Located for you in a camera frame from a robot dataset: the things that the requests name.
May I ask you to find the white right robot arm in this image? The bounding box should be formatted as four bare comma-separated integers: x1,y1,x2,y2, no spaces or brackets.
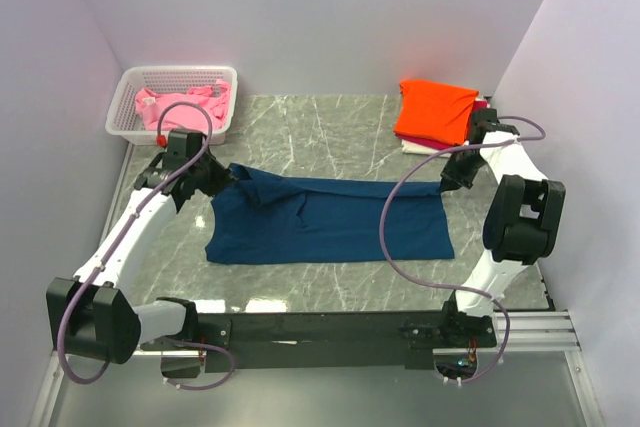
438,108,566,346

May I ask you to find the navy blue t shirt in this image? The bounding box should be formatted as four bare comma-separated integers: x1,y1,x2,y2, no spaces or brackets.
205,164,454,265

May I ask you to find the folded orange t shirt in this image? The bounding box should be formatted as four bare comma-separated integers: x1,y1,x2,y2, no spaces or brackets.
394,79,479,146

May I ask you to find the white perforated plastic basket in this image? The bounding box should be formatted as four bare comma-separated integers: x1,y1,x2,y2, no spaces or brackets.
105,65,238,145

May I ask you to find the pink t shirt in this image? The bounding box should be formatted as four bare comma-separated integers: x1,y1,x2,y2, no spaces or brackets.
135,80,231,133

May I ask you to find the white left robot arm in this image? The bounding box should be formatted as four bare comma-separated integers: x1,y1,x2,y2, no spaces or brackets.
46,129,235,364

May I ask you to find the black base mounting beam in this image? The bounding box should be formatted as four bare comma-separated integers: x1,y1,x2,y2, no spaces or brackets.
187,310,497,370

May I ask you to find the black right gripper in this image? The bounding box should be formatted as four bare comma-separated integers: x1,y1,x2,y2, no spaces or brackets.
438,144,487,193

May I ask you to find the aluminium extrusion rail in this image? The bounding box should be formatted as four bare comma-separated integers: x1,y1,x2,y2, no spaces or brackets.
31,311,603,426

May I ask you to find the folded white t shirt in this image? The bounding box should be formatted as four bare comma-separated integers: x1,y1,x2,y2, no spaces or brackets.
399,96,494,157

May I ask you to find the folded magenta t shirt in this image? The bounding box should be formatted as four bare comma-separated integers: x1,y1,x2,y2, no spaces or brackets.
402,99,490,153

